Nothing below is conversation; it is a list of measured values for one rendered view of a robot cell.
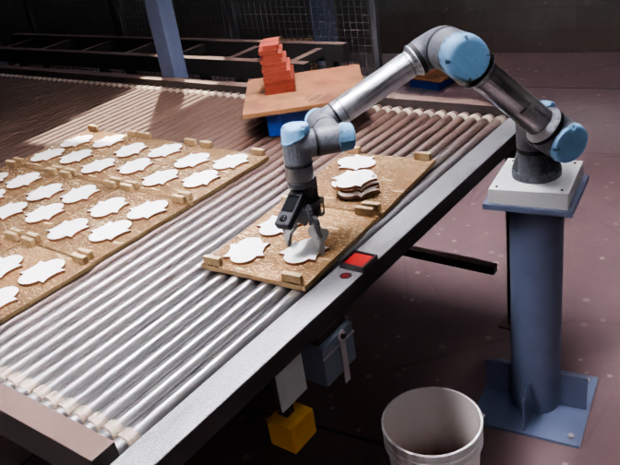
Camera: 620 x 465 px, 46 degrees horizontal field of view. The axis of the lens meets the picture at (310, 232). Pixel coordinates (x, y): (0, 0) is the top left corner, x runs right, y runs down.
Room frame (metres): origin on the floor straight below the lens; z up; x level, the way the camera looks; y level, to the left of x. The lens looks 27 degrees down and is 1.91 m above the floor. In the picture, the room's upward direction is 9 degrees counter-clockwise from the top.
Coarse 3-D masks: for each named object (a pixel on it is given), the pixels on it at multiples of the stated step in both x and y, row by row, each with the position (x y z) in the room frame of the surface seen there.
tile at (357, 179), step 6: (348, 174) 2.12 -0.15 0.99; (354, 174) 2.11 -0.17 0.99; (360, 174) 2.10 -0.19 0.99; (366, 174) 2.10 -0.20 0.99; (372, 174) 2.09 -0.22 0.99; (336, 180) 2.10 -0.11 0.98; (342, 180) 2.08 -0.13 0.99; (348, 180) 2.08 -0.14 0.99; (354, 180) 2.07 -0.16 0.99; (360, 180) 2.06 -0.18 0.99; (366, 180) 2.05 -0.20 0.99; (372, 180) 2.06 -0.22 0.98; (336, 186) 2.06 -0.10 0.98; (342, 186) 2.03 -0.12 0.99; (348, 186) 2.03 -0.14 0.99; (354, 186) 2.03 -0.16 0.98; (360, 186) 2.02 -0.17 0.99
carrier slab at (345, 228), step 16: (256, 224) 1.97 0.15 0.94; (320, 224) 1.91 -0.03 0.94; (336, 224) 1.89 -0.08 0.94; (352, 224) 1.87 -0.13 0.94; (368, 224) 1.86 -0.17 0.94; (240, 240) 1.89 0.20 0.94; (272, 240) 1.85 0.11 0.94; (336, 240) 1.79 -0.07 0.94; (352, 240) 1.78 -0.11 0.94; (272, 256) 1.76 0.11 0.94; (320, 256) 1.71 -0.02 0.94; (336, 256) 1.70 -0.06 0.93; (224, 272) 1.73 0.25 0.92; (240, 272) 1.70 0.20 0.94; (256, 272) 1.68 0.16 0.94; (272, 272) 1.67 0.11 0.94; (304, 272) 1.65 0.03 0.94; (320, 272) 1.64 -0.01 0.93; (304, 288) 1.58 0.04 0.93
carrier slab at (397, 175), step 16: (336, 160) 2.38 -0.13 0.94; (384, 160) 2.31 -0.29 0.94; (400, 160) 2.29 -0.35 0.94; (416, 160) 2.27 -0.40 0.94; (432, 160) 2.25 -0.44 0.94; (320, 176) 2.26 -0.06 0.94; (384, 176) 2.18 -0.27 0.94; (400, 176) 2.15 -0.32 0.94; (416, 176) 2.14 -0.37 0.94; (320, 192) 2.13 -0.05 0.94; (336, 192) 2.11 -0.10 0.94; (384, 192) 2.06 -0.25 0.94; (400, 192) 2.04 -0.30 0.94; (336, 208) 2.00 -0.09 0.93; (352, 208) 1.98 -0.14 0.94; (384, 208) 1.95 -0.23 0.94
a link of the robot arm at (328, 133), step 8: (320, 120) 1.86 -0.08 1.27; (328, 120) 1.85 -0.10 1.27; (312, 128) 1.79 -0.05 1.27; (320, 128) 1.79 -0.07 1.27; (328, 128) 1.79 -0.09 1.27; (336, 128) 1.78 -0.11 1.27; (344, 128) 1.79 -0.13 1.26; (352, 128) 1.79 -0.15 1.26; (320, 136) 1.77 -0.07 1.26; (328, 136) 1.77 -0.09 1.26; (336, 136) 1.77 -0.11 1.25; (344, 136) 1.77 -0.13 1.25; (352, 136) 1.78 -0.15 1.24; (320, 144) 1.76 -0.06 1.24; (328, 144) 1.76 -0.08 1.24; (336, 144) 1.76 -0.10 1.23; (344, 144) 1.77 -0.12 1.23; (352, 144) 1.77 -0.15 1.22; (320, 152) 1.76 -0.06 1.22; (328, 152) 1.77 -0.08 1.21; (336, 152) 1.78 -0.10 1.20
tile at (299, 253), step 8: (304, 240) 1.80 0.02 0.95; (312, 240) 1.80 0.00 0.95; (288, 248) 1.77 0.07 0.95; (296, 248) 1.76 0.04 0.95; (304, 248) 1.76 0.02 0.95; (312, 248) 1.75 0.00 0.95; (328, 248) 1.74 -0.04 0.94; (288, 256) 1.72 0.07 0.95; (296, 256) 1.72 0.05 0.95; (304, 256) 1.71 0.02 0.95; (312, 256) 1.70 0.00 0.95; (288, 264) 1.70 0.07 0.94; (296, 264) 1.69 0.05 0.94
